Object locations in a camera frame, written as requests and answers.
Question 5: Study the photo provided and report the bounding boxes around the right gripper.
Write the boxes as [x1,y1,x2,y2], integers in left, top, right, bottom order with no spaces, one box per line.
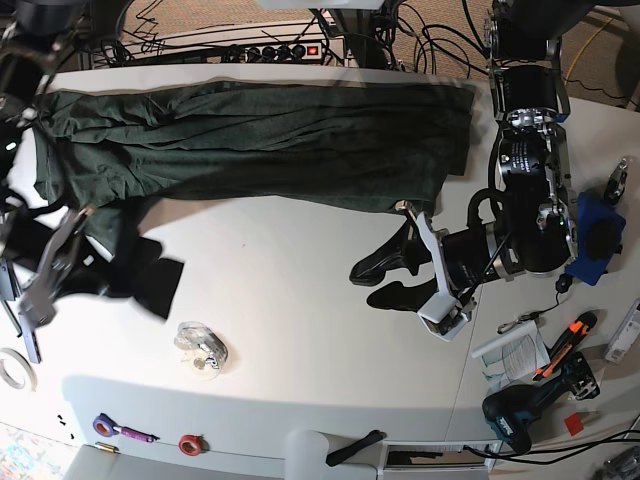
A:
[1,205,184,333]

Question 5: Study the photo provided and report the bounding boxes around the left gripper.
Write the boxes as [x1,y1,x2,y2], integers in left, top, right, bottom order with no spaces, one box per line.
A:
[349,200,524,341]

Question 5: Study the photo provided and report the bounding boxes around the dark green t-shirt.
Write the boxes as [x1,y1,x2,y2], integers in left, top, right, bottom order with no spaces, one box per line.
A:
[34,81,474,249]

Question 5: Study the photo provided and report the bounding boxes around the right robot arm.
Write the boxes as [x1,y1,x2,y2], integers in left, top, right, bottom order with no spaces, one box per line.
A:
[1,1,183,336]

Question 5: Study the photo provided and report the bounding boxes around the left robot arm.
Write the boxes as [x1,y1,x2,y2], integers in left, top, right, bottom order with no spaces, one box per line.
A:
[350,1,592,340]

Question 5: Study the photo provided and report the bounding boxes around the purple tape roll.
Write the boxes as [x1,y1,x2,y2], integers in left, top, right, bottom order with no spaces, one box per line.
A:
[92,413,118,438]

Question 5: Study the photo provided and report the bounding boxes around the silver carabiner clip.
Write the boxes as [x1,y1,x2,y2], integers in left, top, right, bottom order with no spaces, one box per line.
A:
[497,311,541,335]

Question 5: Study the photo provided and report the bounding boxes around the white paper manual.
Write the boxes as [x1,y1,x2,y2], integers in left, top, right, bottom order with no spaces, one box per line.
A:
[471,320,550,393]

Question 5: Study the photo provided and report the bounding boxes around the white tape roll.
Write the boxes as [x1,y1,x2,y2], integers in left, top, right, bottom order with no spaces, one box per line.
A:
[0,348,37,392]

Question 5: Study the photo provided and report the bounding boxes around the brass small cylinder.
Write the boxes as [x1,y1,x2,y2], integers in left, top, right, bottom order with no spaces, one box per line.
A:
[94,442,119,454]

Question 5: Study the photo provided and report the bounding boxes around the red tape roll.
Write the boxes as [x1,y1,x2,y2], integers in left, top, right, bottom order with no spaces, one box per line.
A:
[178,434,204,457]

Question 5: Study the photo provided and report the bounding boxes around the orange black utility knife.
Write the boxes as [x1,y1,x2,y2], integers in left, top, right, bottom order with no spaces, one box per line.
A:
[532,311,598,382]

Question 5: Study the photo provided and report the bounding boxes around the blue plastic box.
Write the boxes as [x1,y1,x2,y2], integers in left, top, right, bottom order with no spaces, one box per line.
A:
[565,192,626,286]

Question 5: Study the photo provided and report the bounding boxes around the red square sticker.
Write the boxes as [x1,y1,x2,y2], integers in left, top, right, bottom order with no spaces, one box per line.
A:
[564,412,584,436]

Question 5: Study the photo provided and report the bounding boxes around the metal clamp tool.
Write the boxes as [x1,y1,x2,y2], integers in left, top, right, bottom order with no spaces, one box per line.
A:
[603,157,629,206]

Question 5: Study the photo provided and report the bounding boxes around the black power strip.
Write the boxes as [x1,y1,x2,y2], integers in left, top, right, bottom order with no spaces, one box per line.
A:
[220,43,324,64]

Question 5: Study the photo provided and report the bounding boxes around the black cordless drill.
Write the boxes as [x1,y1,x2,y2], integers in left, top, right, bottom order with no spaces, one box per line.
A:
[482,352,600,455]

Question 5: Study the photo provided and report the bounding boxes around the black strap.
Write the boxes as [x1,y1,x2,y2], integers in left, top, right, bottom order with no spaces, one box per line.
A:
[325,429,385,467]

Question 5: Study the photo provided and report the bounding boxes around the yellow cable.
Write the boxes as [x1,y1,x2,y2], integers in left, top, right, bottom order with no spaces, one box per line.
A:
[564,17,614,96]

